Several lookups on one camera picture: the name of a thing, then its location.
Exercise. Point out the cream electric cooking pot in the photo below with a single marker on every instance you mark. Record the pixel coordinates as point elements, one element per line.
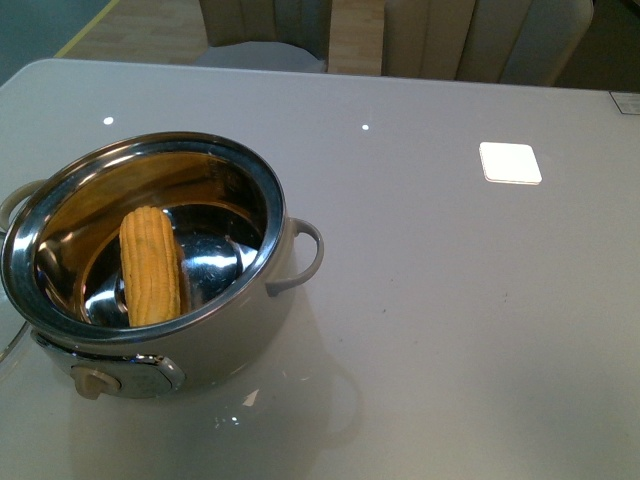
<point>61,268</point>

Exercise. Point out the beige chair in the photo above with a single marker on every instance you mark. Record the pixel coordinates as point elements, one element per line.
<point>287,35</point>
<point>488,41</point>

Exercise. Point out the beige chair left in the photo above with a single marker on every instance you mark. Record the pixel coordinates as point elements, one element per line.
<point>287,35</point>

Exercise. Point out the table corner label sticker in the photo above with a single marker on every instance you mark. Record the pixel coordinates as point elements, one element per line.
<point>628,103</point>

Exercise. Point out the beige chair centre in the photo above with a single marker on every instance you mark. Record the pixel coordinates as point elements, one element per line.
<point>488,41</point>

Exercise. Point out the yellow corn cob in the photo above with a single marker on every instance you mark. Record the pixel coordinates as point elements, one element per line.
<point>150,267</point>

